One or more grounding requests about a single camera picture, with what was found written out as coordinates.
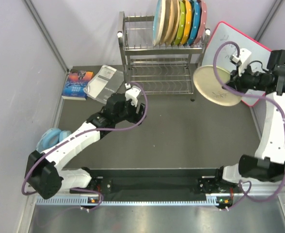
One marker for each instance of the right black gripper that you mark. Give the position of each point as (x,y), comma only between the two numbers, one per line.
(235,81)

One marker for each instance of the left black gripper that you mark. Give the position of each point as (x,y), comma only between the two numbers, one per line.
(135,118)

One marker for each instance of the cream green plate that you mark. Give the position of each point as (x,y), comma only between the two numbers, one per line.
(206,83)

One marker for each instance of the white blue leaf plate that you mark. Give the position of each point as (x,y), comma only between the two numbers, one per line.
(158,22)

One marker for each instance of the beige bird plate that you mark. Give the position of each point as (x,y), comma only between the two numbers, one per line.
(177,13)
(168,21)

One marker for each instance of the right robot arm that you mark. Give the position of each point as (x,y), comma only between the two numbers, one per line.
(268,163)

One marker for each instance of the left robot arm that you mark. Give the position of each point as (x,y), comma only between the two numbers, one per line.
(45,171)

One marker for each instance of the steel two-tier dish rack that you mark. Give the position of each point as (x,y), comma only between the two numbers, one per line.
(162,69)

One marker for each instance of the grey white booklet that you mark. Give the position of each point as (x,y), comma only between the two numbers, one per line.
(105,83)

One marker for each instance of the pink framed whiteboard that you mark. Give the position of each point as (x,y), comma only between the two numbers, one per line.
(225,32)

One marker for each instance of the blue orange paperback book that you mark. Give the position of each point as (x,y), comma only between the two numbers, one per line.
(74,86)

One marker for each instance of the pink polka dot plate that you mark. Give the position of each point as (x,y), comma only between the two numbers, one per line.
(203,20)

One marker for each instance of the blue polka dot plate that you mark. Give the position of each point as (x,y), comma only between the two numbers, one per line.
(195,36)

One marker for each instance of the yellow polka dot plate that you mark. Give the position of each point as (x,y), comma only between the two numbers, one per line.
(188,20)

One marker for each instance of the light blue headphones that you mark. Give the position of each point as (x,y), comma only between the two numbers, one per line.
(51,138)

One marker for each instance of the green polka dot plate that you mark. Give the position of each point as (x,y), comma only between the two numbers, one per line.
(181,25)

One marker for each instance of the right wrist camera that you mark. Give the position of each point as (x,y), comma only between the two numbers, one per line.
(241,60)

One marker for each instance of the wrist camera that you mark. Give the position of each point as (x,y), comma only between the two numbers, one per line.
(132,93)
(241,60)

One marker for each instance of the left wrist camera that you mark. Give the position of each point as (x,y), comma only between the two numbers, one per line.
(132,93)

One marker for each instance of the grey slotted cable duct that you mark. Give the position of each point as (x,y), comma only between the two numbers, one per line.
(93,201)

